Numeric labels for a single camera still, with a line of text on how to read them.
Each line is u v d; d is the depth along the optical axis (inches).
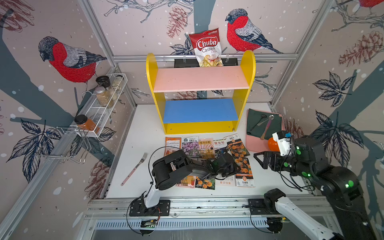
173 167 21.0
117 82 33.9
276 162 20.1
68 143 23.3
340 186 13.9
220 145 38.4
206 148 37.4
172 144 38.4
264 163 20.7
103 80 29.1
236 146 38.2
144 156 35.6
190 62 36.4
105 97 28.3
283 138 20.6
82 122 23.3
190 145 37.6
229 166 26.5
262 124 42.1
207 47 32.2
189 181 32.2
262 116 43.9
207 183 32.0
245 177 32.3
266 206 26.5
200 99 48.1
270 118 43.5
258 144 37.5
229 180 32.6
